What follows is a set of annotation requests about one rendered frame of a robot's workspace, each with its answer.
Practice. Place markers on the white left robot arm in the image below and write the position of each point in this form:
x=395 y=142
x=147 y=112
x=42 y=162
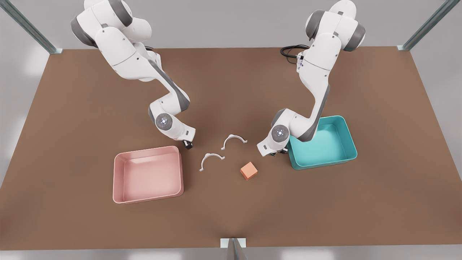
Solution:
x=319 y=72

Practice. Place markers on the pink storage box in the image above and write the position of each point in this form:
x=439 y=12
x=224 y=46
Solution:
x=148 y=176

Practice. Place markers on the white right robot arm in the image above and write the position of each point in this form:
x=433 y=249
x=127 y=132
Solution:
x=124 y=54

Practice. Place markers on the silver frame post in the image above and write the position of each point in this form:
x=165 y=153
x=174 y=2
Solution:
x=233 y=247
x=30 y=29
x=427 y=25

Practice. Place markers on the orange cube block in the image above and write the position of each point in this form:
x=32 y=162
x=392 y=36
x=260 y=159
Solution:
x=249 y=170

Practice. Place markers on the white arc-shaped clamp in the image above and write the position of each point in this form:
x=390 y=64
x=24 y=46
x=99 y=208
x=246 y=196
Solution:
x=233 y=137
x=211 y=155

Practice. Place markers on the blue storage box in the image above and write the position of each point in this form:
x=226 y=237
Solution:
x=323 y=144

